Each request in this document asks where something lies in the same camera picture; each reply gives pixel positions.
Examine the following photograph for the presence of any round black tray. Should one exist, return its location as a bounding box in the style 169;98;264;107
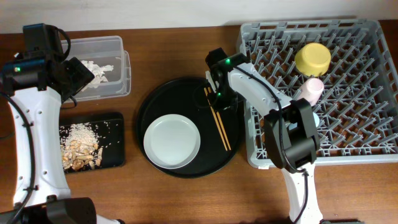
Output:
136;78;244;179

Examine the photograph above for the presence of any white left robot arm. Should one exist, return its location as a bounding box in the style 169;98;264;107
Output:
1;24;115;223

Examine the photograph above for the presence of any yellow plastic bowl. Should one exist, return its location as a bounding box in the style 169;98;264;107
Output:
295;43;331;77

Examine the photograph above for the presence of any wooden chopstick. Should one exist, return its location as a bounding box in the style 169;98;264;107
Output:
204;87;232;151
207;100;231;151

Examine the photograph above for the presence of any white tissue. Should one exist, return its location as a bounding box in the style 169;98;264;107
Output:
81;60;114;91

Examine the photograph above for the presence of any grey round plate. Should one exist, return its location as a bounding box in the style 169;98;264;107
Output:
144;114;201;169

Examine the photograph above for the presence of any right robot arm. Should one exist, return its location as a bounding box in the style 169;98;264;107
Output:
205;48;323;223

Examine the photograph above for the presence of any light blue plastic cup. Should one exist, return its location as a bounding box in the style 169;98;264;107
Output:
313;113;320;128

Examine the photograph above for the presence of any food scraps and rice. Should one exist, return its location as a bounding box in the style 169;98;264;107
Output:
58;121;119;172

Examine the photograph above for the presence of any grey dishwasher rack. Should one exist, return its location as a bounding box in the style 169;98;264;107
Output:
236;19;397;166

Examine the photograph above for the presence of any black rectangular tray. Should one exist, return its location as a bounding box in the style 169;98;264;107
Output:
57;112;126;174

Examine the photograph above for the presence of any pink plastic cup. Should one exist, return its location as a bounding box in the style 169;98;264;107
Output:
297;78;324;106

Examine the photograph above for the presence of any clear plastic bin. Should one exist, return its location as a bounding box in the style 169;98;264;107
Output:
68;35;131;101

